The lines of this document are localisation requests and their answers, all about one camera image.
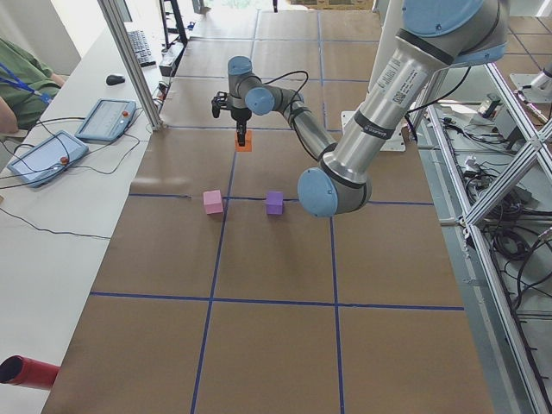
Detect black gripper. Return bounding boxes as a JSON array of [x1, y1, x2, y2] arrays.
[[230, 108, 248, 146]]

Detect orange foam cube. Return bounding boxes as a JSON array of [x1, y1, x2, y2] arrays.
[[235, 130, 253, 153]]

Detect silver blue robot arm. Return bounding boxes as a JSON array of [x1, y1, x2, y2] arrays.
[[211, 1, 510, 217]]

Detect pink foam cube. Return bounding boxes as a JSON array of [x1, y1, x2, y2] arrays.
[[203, 190, 224, 215]]

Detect purple foam cube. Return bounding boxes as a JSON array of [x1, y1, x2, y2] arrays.
[[265, 191, 284, 216]]

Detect black keyboard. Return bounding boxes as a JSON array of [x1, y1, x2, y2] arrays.
[[127, 30, 156, 67]]

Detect far blue teach pendant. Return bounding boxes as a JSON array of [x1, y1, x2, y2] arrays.
[[75, 98, 136, 142]]

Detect blue teach pendant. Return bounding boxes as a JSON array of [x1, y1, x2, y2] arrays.
[[75, 98, 136, 142], [7, 130, 89, 187]]

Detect black computer mouse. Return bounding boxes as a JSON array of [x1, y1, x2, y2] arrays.
[[105, 74, 125, 86]]

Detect near blue teach pendant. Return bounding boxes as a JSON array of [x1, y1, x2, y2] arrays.
[[7, 130, 89, 187]]

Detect person in green shirt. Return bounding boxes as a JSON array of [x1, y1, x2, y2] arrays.
[[1, 39, 65, 135]]

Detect red cardboard tube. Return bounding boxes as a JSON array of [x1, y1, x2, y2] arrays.
[[1, 355, 60, 391]]

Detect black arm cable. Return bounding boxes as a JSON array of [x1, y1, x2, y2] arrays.
[[260, 71, 310, 103]]

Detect aluminium frame post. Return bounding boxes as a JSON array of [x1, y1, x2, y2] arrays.
[[97, 0, 163, 131]]

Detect aluminium side frame rail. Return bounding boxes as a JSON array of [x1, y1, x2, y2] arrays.
[[424, 62, 552, 414]]

